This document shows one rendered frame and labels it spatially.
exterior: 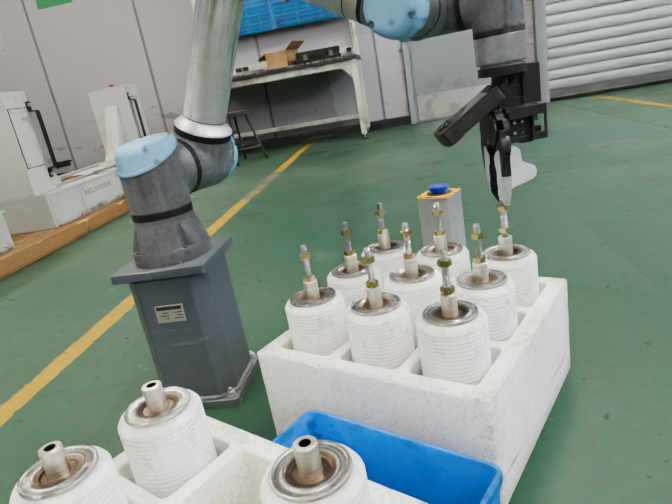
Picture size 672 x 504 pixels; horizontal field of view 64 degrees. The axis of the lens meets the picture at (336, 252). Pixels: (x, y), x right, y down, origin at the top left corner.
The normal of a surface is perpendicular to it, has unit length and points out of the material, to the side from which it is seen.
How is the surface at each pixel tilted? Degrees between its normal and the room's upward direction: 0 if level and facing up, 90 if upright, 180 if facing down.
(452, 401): 90
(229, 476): 90
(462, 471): 88
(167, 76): 90
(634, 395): 0
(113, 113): 68
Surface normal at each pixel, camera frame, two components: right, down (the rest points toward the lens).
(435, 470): -0.59, 0.31
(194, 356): -0.11, 0.33
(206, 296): 0.62, 0.14
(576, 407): -0.17, -0.94
